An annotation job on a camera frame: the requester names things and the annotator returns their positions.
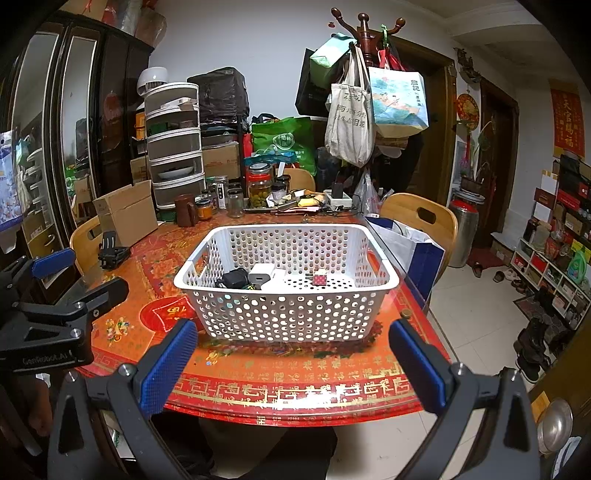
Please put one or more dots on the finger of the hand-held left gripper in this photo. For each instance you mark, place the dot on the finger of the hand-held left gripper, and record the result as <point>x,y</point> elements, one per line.
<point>104,295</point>
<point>53,263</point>

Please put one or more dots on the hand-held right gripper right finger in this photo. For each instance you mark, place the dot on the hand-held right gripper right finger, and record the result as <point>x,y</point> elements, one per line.
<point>420,369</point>

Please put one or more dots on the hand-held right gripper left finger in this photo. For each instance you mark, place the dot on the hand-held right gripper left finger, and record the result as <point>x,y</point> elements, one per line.
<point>166,369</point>

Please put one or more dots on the yellow black toy car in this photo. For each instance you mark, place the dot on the yellow black toy car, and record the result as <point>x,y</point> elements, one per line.
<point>233,278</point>

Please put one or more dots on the white perforated plastic basket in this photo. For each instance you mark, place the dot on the white perforated plastic basket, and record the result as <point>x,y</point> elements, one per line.
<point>323,291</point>

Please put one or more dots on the white cube charger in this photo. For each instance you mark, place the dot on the white cube charger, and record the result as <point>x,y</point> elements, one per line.
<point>259,276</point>

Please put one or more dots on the red white-dotted small block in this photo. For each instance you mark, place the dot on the red white-dotted small block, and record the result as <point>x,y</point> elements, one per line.
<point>319,279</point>

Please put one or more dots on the plain white square box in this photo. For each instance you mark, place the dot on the plain white square box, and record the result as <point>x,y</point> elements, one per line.
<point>278,279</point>

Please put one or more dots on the wooden chair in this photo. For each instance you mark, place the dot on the wooden chair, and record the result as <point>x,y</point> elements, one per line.
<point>418,217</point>
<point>300,180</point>
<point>83,242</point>

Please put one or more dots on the black folding phone holder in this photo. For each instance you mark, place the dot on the black folding phone holder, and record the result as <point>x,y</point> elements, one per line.
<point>113,254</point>

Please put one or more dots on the brown cardboard box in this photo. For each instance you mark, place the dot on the brown cardboard box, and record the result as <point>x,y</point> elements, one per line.
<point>127,217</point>

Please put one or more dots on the pair of black boots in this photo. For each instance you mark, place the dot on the pair of black boots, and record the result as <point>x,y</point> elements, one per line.
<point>533,346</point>

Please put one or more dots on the brown ceramic mug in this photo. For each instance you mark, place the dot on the brown ceramic mug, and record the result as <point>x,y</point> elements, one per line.
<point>184,212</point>

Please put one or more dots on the white and blue paper bag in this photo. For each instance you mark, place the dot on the white and blue paper bag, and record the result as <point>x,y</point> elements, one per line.
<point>411,251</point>

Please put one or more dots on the jar with orange contents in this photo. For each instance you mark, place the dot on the jar with orange contents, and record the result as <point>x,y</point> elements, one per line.
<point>206,210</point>

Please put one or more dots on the metal bowl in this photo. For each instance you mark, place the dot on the metal bowl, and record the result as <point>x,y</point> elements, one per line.
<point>554,427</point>

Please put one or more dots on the silver canister with red band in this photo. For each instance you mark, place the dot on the silver canister with red band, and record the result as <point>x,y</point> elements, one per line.
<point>466,230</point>

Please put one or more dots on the white-label dark bottle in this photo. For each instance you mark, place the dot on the white-label dark bottle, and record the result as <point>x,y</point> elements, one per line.
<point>222,196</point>

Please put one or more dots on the white cubby shelf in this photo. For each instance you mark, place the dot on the white cubby shelf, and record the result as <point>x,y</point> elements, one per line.
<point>549,277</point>

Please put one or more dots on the empty clear glass jar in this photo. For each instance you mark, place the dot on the empty clear glass jar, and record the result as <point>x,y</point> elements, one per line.
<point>235,205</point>

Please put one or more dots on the dark glass-door cabinet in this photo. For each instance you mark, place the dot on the dark glass-door cabinet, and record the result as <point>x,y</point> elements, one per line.
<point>115,115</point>

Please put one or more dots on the white plastic drawer tower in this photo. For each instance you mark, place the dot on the white plastic drawer tower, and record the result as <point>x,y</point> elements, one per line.
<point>175,147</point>

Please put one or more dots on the white plastic bag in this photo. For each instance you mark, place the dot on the white plastic bag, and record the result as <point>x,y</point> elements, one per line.
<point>367,194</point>

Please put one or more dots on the white power strip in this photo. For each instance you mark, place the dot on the white power strip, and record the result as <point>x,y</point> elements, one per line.
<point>339,201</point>

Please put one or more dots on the red-lid jar of green olives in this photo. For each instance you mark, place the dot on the red-lid jar of green olives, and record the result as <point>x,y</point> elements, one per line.
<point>259,189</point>

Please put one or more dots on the clear jar with dark lid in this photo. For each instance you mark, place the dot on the clear jar with dark lid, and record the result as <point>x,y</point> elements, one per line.
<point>279,193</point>

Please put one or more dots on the white round fan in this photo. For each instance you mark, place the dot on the white round fan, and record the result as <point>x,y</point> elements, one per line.
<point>152,78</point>

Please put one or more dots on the dark wooden door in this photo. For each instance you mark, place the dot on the dark wooden door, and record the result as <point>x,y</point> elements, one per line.
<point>496,161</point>

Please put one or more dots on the black plastic-wrapped bundle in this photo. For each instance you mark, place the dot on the black plastic-wrapped bundle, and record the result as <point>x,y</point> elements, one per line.
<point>219,92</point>

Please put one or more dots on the green shopping bag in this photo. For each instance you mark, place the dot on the green shopping bag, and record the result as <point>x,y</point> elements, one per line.
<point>286,138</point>

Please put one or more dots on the beige canvas tote bag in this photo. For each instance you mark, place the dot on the beige canvas tote bag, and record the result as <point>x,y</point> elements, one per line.
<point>348,124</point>

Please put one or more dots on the light blue printed tote bag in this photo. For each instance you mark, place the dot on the light blue printed tote bag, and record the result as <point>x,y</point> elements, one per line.
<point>399,104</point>

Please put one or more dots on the black hanging bag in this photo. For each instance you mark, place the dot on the black hanging bag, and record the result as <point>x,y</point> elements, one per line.
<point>311,92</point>

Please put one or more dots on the green hanging bag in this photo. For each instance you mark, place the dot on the green hanging bag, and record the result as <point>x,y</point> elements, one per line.
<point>328,60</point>

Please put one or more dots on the wooden coat rack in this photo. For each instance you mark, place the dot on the wooden coat rack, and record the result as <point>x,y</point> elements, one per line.
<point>364,32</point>

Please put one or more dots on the red round wall ornament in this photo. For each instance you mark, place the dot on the red round wall ornament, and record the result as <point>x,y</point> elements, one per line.
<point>466,110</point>

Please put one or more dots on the red wall scroll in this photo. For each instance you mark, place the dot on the red wall scroll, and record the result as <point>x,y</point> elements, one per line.
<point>567,120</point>

